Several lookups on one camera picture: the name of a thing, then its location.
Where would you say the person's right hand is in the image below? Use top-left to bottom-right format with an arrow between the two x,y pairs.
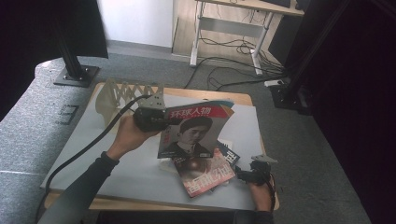
248,183 -> 275,213

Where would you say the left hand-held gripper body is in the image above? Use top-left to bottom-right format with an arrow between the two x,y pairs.
133,92 -> 169,133

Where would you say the white-legged wooden desk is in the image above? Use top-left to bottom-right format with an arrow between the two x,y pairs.
190,0 -> 305,77

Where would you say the black floor cable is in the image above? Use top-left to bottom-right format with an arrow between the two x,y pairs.
184,55 -> 286,90
206,65 -> 289,92

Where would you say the portrait cover magazine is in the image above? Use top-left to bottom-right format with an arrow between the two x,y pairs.
157,100 -> 235,160

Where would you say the wooden magazine rack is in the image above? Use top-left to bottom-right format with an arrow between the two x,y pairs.
94,77 -> 165,125

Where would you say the thick black gripper cable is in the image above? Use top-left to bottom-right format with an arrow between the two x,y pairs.
35,93 -> 152,224

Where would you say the black keyboard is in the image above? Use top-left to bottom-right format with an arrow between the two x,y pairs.
261,0 -> 292,8

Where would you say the red-brown cover magazine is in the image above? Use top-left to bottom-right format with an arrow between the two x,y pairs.
172,148 -> 236,199

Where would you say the black profile stand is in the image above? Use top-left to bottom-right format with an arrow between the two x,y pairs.
269,0 -> 353,117

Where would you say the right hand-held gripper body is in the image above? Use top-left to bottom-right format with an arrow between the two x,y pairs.
247,154 -> 279,186

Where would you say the black metal stand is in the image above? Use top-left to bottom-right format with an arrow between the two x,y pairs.
53,31 -> 101,89

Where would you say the black cable bundle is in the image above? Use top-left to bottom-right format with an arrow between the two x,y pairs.
199,36 -> 272,56

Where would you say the person's left hand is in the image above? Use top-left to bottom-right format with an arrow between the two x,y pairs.
106,115 -> 160,161

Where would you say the black curtain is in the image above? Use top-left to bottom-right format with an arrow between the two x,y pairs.
269,0 -> 396,224

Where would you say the white power strip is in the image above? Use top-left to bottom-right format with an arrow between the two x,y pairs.
263,78 -> 286,88

